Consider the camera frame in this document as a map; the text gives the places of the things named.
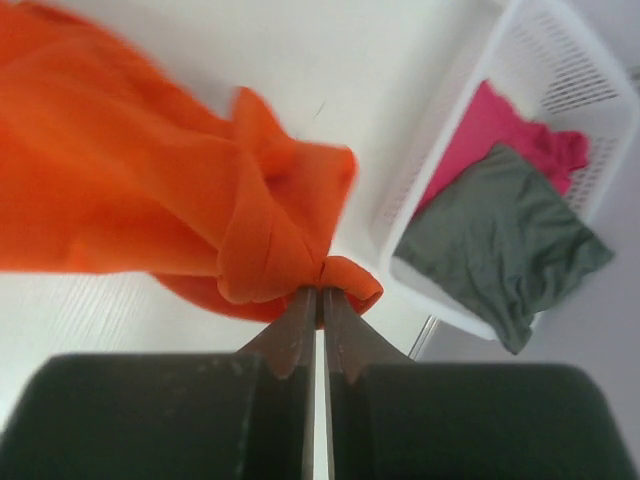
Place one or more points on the white plastic basket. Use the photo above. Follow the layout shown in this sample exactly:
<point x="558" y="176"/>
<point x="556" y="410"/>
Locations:
<point x="546" y="59"/>

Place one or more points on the orange t shirt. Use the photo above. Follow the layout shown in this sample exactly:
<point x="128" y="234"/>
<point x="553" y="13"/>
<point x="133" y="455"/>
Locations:
<point x="107" y="166"/>

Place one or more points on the pink t shirt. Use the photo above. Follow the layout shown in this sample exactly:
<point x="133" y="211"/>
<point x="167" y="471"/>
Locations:
<point x="490" y="120"/>

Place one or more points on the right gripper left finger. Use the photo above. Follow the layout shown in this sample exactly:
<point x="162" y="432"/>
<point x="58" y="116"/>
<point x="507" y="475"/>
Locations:
<point x="242" y="415"/>

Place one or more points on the grey t shirt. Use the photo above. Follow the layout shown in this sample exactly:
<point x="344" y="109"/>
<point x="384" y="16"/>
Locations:
<point x="502" y="242"/>

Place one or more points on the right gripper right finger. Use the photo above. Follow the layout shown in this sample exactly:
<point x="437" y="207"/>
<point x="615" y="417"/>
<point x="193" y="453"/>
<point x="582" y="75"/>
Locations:
<point x="393" y="418"/>

